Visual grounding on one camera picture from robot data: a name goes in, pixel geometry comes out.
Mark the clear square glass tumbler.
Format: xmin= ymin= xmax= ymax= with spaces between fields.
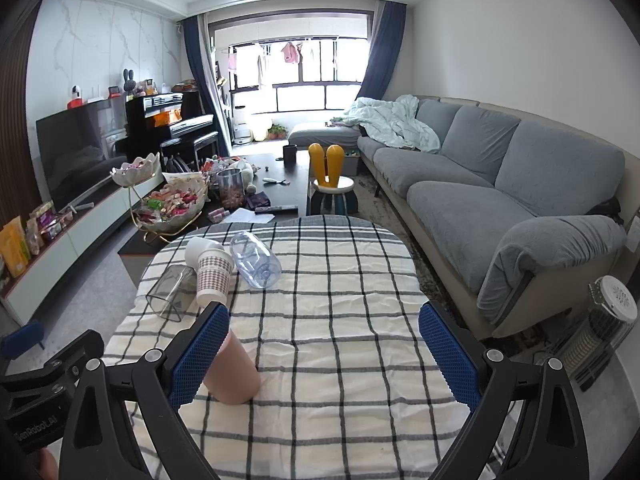
xmin=145 ymin=264 xmax=199 ymax=322

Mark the white television cabinet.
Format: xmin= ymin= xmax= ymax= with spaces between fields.
xmin=0 ymin=187 xmax=167 ymax=327

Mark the tiered shell snack tray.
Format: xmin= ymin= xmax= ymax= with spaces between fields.
xmin=110 ymin=153 xmax=210 ymax=247

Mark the white robot vacuum station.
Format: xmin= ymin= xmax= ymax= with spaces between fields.
xmin=232 ymin=104 xmax=254 ymax=147

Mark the black upright piano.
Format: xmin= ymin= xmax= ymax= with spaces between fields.
xmin=124 ymin=90 xmax=221 ymax=162

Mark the black coffee table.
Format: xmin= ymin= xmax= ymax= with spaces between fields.
xmin=117 ymin=152 xmax=314 ymax=263

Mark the blue padded stool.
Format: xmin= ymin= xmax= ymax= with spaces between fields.
xmin=0 ymin=320 xmax=46 ymax=357

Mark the white brown patterned paper cup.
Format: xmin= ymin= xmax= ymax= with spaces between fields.
xmin=196 ymin=248 xmax=236 ymax=309

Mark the electric room heater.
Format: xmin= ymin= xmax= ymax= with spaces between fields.
xmin=562 ymin=274 xmax=639 ymax=392

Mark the yellow rabbit ear stool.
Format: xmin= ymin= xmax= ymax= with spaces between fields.
xmin=306 ymin=143 xmax=359 ymax=217

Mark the grey sofa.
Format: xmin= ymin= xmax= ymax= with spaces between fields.
xmin=288 ymin=93 xmax=629 ymax=342

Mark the blue curtain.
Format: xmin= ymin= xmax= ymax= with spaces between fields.
xmin=180 ymin=13 xmax=231 ymax=159
xmin=360 ymin=0 xmax=407 ymax=102

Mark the clear plastic cup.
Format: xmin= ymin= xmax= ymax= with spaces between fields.
xmin=229 ymin=231 xmax=283 ymax=290

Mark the pink cup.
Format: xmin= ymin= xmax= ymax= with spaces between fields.
xmin=202 ymin=327 xmax=262 ymax=406

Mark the clear jar of nuts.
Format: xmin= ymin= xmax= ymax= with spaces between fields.
xmin=216 ymin=168 xmax=246 ymax=209

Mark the light green blanket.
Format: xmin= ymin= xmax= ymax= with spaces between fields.
xmin=342 ymin=94 xmax=442 ymax=154

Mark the black piano bench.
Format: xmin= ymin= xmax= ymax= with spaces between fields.
xmin=159 ymin=132 xmax=221 ymax=172

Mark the black cushion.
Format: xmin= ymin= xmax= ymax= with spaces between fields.
xmin=589 ymin=197 xmax=626 ymax=227

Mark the checked white tablecloth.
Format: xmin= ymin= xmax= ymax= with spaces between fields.
xmin=102 ymin=214 xmax=507 ymax=480

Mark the yellow snack bag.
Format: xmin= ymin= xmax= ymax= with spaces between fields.
xmin=0 ymin=215 xmax=32 ymax=279

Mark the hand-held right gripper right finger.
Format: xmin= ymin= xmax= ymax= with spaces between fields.
xmin=418 ymin=300 xmax=591 ymax=480

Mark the plain white cup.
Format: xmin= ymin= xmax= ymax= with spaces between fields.
xmin=184 ymin=236 xmax=224 ymax=269

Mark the flat screen television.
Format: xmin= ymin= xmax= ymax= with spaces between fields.
xmin=35 ymin=98 xmax=129 ymax=212

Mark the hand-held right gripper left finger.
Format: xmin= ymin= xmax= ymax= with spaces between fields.
xmin=59 ymin=302 xmax=231 ymax=480

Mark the person's left hand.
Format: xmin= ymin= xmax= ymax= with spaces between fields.
xmin=30 ymin=447 xmax=62 ymax=480

